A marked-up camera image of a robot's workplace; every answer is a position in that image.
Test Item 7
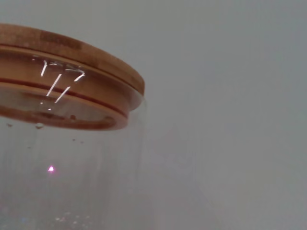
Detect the round wooden jar lid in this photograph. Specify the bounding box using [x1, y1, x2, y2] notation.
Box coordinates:
[0, 23, 145, 131]

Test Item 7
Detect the glass water dispenser jar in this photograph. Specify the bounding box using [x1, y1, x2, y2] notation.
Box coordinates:
[0, 55, 151, 230]

